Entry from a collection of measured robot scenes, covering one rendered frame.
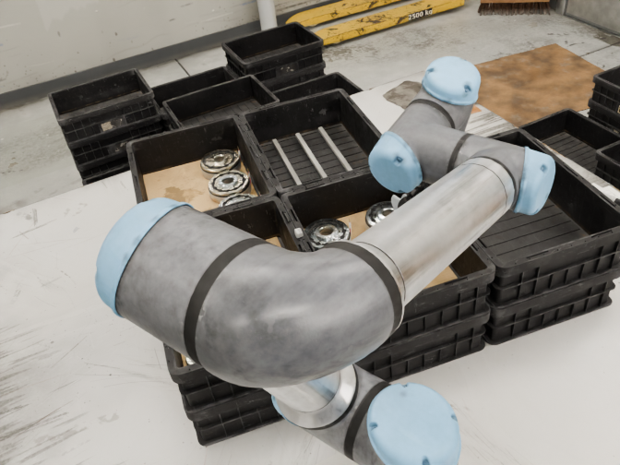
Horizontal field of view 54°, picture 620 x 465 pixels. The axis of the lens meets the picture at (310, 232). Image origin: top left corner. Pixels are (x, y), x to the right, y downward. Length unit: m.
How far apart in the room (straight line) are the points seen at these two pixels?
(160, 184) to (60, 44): 2.79
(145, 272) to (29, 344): 1.06
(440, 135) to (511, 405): 0.63
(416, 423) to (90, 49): 3.84
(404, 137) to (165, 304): 0.41
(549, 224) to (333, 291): 1.00
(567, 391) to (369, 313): 0.85
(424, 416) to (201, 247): 0.44
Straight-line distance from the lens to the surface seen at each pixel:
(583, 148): 2.75
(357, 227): 1.39
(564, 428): 1.24
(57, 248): 1.78
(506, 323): 1.29
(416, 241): 0.55
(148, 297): 0.51
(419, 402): 0.84
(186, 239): 0.50
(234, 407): 1.14
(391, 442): 0.81
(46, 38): 4.34
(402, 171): 0.78
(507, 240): 1.37
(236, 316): 0.45
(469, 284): 1.13
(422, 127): 0.80
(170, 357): 1.07
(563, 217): 1.45
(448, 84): 0.84
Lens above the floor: 1.72
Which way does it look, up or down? 40 degrees down
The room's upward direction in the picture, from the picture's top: 8 degrees counter-clockwise
